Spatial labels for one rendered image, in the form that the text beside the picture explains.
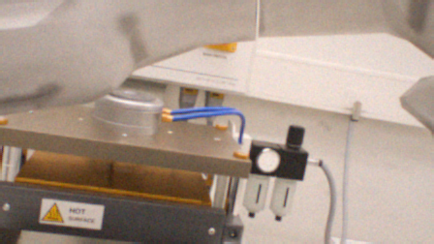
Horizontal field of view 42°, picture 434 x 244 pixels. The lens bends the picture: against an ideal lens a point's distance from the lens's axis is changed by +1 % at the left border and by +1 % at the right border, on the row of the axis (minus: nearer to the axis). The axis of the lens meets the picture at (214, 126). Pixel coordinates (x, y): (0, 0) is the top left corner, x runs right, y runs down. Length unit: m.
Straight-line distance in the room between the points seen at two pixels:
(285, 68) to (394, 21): 0.94
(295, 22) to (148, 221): 0.38
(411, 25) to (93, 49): 0.12
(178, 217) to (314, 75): 0.66
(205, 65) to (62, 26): 0.58
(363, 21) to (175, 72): 0.56
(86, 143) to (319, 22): 0.37
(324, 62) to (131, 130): 0.64
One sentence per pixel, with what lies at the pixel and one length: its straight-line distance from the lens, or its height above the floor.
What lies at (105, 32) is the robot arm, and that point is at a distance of 0.21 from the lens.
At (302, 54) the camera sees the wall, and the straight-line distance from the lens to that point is 1.22.
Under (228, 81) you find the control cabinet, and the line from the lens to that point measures 0.79.
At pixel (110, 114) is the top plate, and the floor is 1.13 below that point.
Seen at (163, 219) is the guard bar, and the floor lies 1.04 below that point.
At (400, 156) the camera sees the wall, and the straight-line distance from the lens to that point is 1.31.
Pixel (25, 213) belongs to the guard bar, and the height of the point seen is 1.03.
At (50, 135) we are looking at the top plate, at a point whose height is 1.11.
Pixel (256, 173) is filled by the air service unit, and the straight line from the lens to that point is 0.81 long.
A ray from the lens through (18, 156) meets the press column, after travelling 0.75.
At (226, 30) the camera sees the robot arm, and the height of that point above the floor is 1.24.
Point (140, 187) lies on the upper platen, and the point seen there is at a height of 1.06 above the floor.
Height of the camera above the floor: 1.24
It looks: 10 degrees down
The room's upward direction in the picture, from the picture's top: 10 degrees clockwise
